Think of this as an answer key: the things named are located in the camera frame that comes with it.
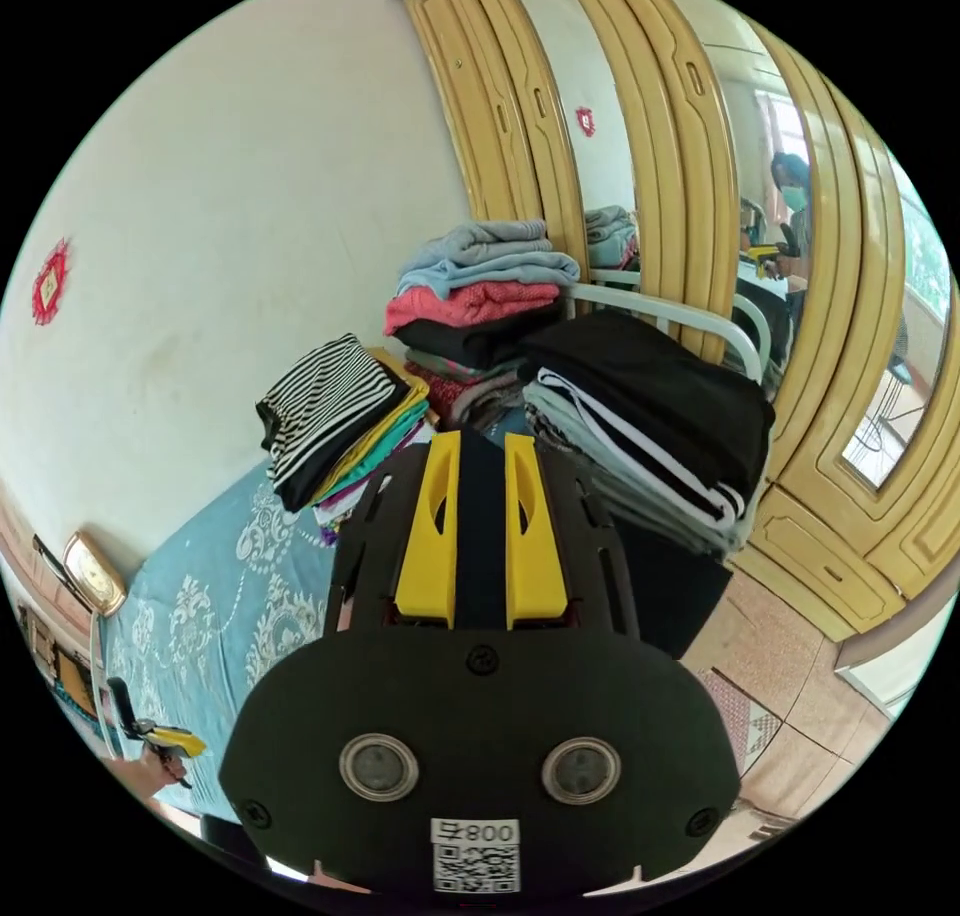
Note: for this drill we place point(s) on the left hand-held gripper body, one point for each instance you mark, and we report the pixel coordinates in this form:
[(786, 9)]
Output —
[(154, 740)]

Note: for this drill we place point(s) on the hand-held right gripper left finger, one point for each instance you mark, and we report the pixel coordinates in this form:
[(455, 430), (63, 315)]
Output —
[(429, 541)]

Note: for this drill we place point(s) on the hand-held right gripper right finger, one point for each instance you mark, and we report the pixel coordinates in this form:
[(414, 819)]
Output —
[(531, 548)]

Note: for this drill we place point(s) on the black jeans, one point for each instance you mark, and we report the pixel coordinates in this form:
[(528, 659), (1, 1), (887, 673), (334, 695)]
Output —
[(690, 608)]

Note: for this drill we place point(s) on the person's left hand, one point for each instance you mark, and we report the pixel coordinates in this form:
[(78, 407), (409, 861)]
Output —
[(146, 781)]

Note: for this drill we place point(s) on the bed with blue patterned sheet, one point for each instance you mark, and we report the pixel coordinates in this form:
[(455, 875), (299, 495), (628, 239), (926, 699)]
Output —
[(210, 631)]

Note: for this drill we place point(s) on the pile of clothes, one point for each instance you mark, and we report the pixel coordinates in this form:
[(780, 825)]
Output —
[(645, 406)]

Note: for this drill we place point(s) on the patterned floor mat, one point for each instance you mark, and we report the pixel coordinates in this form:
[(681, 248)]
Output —
[(739, 717)]

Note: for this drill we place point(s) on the yellow wardrobe with mirrors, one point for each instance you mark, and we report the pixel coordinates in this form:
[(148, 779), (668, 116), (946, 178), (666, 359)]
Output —
[(675, 181)]

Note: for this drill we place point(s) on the gold wall clock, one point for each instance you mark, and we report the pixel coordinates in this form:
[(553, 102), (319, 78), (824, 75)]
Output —
[(94, 572)]

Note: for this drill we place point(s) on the red wall ornament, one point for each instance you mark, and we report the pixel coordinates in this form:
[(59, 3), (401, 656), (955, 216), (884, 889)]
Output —
[(49, 283)]

